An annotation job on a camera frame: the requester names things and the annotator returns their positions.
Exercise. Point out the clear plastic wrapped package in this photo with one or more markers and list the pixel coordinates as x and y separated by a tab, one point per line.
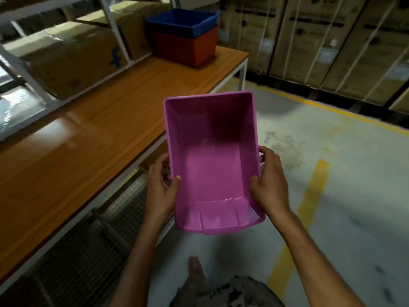
16	105

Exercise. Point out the person's right thumb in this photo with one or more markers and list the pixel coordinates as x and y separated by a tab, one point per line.
255	185

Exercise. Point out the plain cardboard box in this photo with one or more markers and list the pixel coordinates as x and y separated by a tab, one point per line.
134	28

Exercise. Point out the blue plastic bin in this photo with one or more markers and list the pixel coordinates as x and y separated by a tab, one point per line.
182	22

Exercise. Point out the person's left thumb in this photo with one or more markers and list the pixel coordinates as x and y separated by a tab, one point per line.
172	187

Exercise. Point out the red plastic bin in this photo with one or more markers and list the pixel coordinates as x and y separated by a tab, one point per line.
184	47

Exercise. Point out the wooden table with white frame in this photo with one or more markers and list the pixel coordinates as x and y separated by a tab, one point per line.
80	131

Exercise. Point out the person's left hand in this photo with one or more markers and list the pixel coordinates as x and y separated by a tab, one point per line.
159	188

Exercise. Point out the person's camouflage shorts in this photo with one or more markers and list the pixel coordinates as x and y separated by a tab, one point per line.
223	294

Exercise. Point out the white metal shelf rack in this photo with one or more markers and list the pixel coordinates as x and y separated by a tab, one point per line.
64	44

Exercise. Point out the person's left forearm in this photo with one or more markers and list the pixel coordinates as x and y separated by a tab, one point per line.
137	262

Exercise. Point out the pink plastic bin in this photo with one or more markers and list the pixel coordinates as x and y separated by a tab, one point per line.
211	163

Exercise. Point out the person's right forearm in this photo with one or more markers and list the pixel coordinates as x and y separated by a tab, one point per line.
316	258

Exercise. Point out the person's right hand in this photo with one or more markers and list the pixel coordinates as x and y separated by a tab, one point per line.
271	185

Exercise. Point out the cardboard box with blue print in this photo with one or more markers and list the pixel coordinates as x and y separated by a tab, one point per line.
73	63

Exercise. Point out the person's foot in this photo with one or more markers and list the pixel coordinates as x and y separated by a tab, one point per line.
195	265

